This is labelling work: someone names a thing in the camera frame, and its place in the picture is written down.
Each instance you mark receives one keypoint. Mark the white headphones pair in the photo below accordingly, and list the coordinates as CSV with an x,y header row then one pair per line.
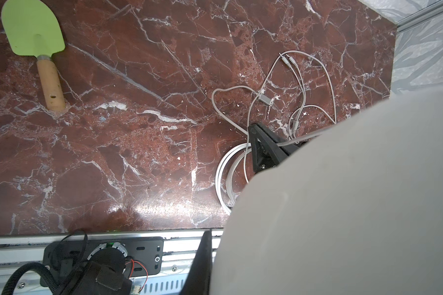
x,y
244,149
356,211

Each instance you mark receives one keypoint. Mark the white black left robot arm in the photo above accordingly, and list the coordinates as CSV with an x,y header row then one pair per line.
x,y
170,280

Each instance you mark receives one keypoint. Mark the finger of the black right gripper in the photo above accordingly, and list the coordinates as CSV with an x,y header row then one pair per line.
x,y
266,153

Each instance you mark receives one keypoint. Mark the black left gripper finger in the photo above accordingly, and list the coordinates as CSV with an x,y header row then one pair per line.
x,y
198,279

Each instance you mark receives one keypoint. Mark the green trowel wooden handle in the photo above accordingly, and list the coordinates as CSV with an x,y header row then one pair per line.
x,y
32,29

